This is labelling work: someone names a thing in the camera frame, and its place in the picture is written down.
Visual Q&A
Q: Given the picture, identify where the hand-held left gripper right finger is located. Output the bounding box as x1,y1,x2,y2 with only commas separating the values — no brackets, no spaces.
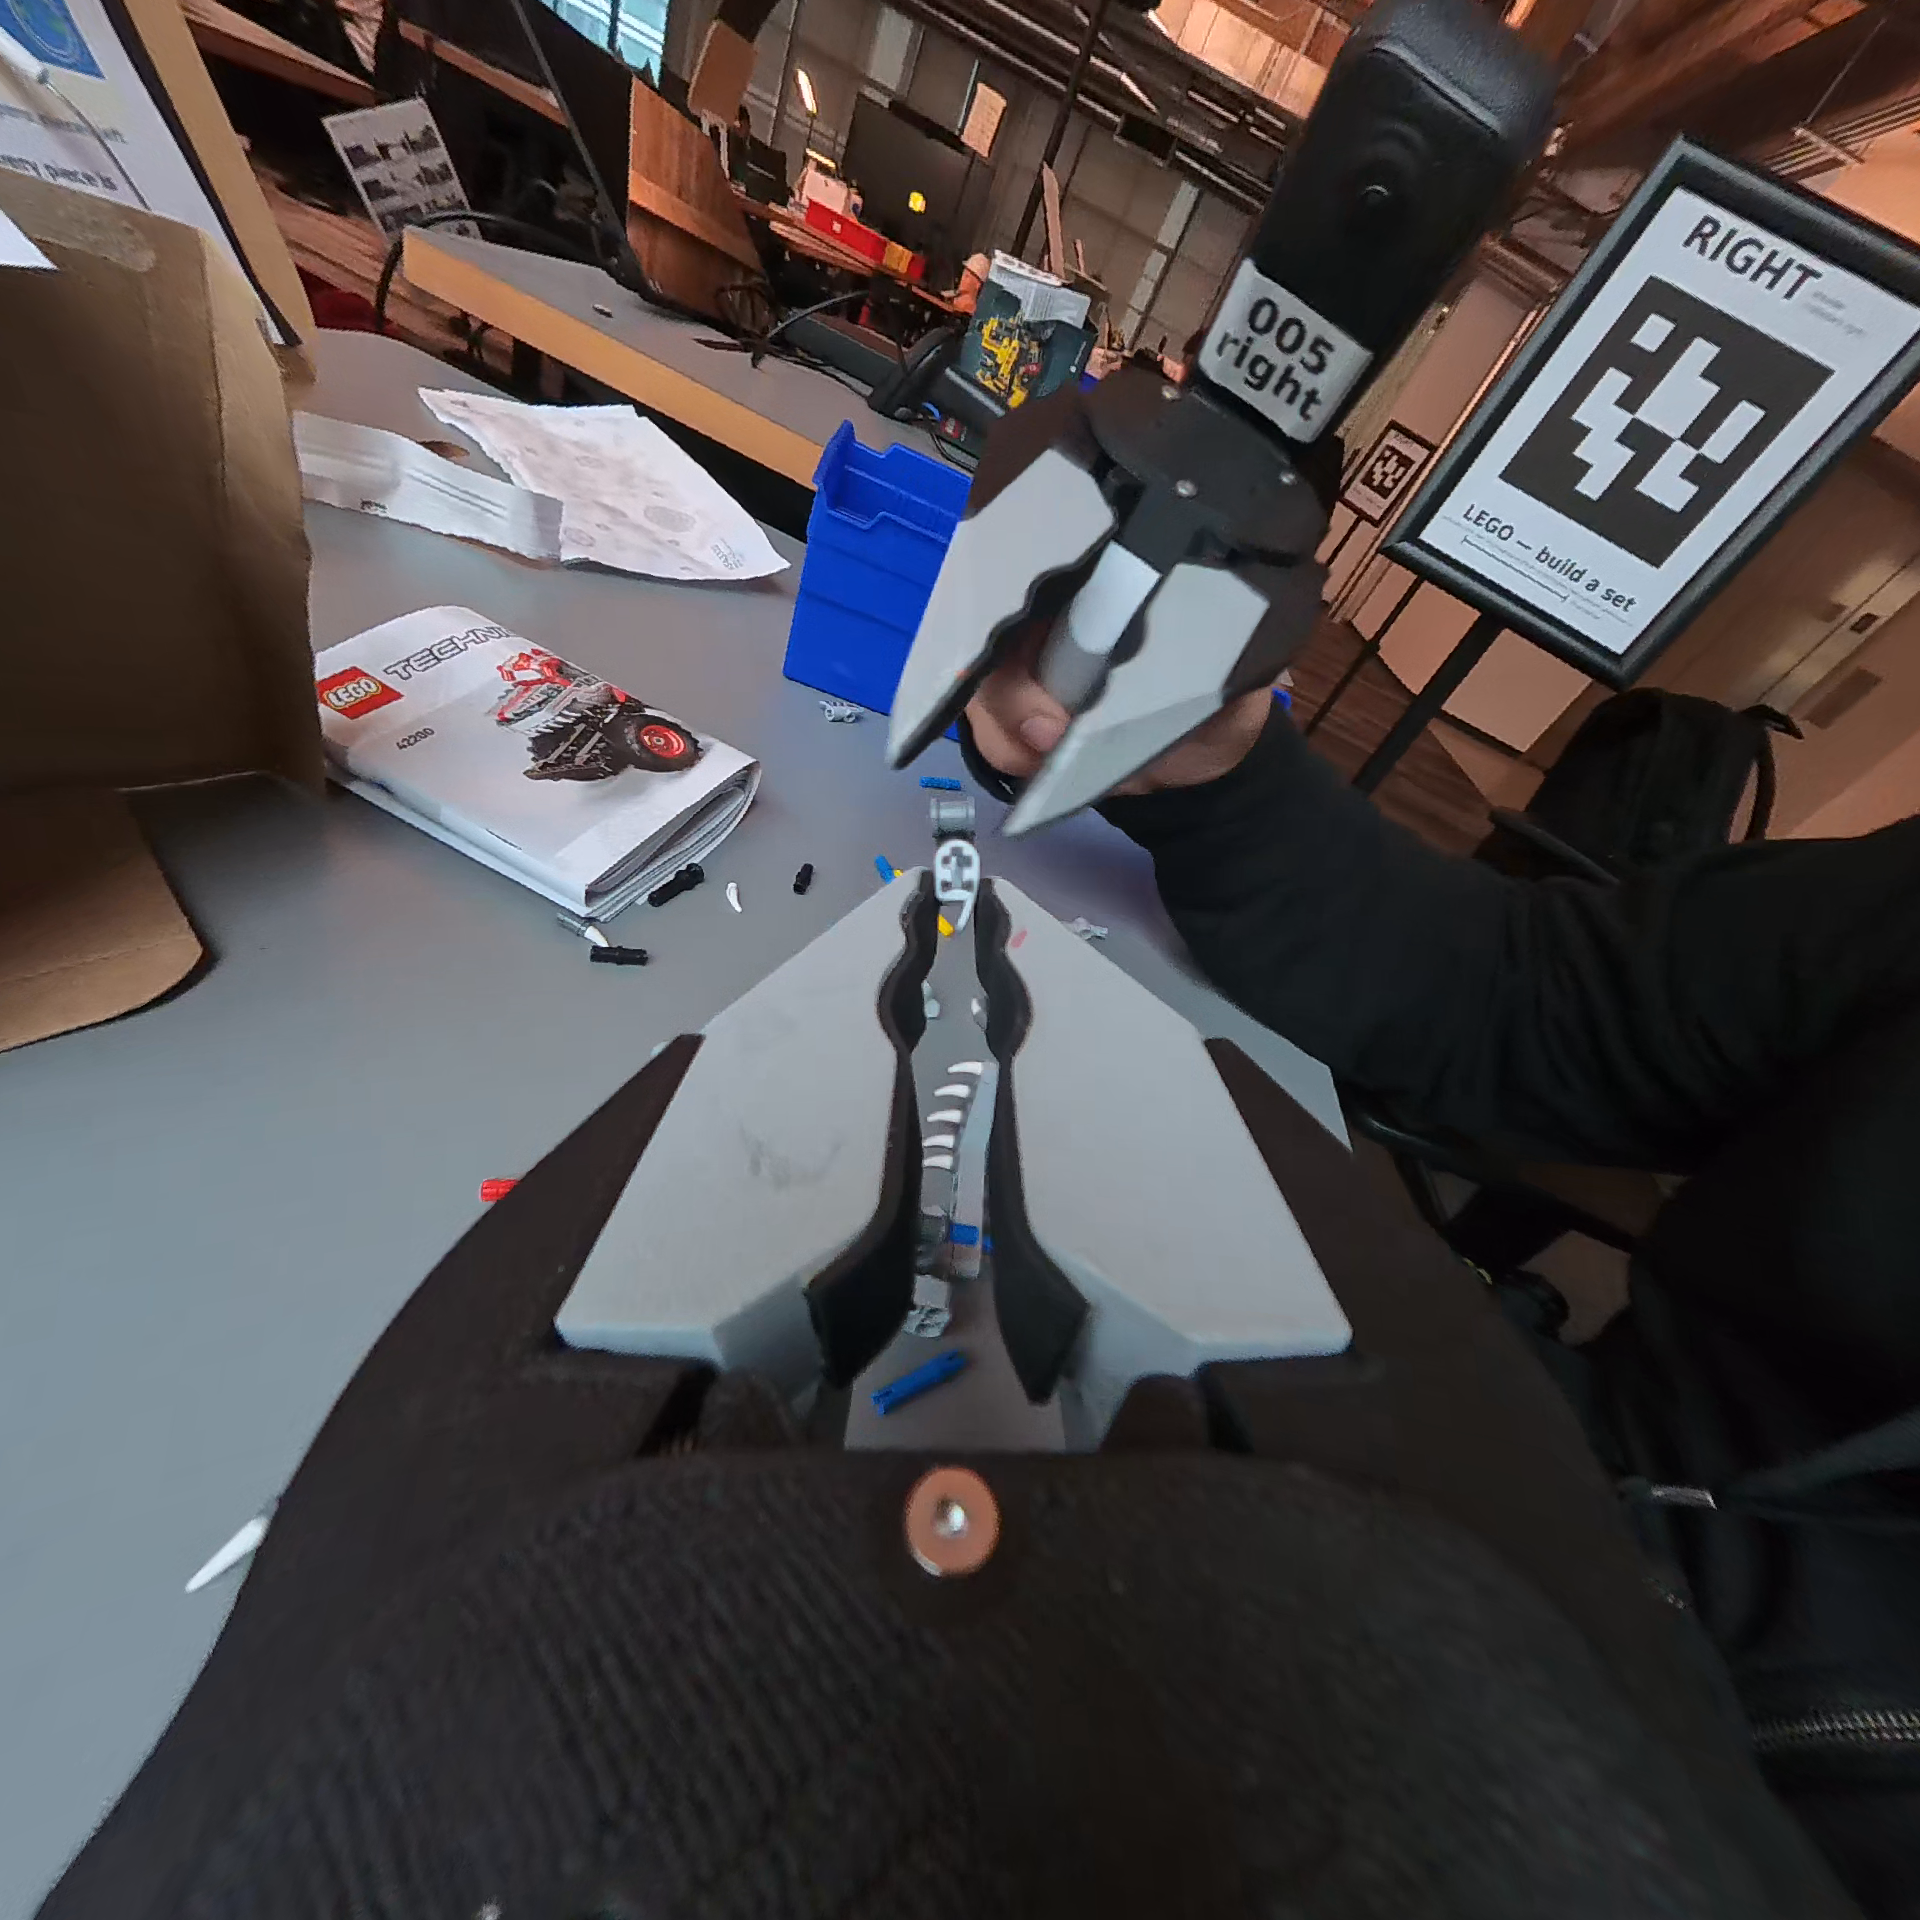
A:
976,874,1355,1450

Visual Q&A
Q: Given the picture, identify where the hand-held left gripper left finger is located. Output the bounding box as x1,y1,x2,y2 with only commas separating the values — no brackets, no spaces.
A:
552,874,933,1400

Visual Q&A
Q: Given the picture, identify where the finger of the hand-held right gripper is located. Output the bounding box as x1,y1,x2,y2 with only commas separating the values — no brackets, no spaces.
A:
1001,547,1278,837
885,443,1125,770

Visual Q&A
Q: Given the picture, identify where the grey lego assembly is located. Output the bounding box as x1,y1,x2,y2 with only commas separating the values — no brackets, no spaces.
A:
904,795,1003,1339

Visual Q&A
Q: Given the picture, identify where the person's right forearm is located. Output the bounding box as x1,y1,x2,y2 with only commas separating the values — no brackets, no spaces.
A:
1096,698,1920,1173

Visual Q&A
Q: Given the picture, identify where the lego instruction booklet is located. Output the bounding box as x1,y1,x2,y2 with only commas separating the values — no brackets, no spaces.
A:
315,604,763,922

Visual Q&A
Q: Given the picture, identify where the long white lego spike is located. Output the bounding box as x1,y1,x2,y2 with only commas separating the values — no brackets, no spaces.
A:
182,1504,282,1595

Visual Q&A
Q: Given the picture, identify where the cardboard lego set box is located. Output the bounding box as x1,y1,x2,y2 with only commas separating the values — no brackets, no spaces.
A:
0,164,329,1051

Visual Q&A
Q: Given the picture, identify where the person's right hand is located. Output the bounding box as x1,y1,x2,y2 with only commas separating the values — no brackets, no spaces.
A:
961,638,1281,805

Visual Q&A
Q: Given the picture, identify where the blue plastic bin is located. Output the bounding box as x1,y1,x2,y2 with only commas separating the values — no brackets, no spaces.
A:
785,421,1298,746

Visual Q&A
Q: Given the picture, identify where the toy box with yellow vehicle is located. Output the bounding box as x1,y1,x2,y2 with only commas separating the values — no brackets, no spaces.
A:
968,252,1096,407

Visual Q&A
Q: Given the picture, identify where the white printed paper sheet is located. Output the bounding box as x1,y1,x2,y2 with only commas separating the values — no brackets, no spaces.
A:
420,383,793,586

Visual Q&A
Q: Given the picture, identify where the red storage box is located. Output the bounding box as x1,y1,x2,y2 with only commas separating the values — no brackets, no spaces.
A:
802,202,924,280

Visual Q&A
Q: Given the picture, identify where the black monitor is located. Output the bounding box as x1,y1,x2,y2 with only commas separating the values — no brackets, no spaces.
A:
844,96,992,243

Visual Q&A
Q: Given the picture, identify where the large framed marker sign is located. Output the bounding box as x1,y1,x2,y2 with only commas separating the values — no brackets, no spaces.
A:
1354,135,1920,797

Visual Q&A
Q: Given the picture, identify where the grey workbench with wooden edge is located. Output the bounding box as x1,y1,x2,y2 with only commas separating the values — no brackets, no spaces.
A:
402,224,976,490

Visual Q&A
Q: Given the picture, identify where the black backpack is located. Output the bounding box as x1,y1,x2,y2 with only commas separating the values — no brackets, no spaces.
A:
1476,688,1806,886

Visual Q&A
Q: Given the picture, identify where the plywood cabinet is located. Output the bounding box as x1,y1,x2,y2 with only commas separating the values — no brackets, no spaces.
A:
630,76,768,318

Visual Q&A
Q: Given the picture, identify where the white paper stack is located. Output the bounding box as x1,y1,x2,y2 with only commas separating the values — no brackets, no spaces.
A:
292,412,565,565

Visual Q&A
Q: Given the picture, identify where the person's dark jacket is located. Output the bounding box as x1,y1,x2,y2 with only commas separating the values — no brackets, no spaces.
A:
1592,1036,1920,1920

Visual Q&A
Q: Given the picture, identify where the white printed placard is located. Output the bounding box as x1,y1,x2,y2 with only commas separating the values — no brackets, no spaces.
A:
323,96,467,243

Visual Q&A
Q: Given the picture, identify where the black device with cables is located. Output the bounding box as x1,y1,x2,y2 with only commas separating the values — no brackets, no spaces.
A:
872,323,992,432

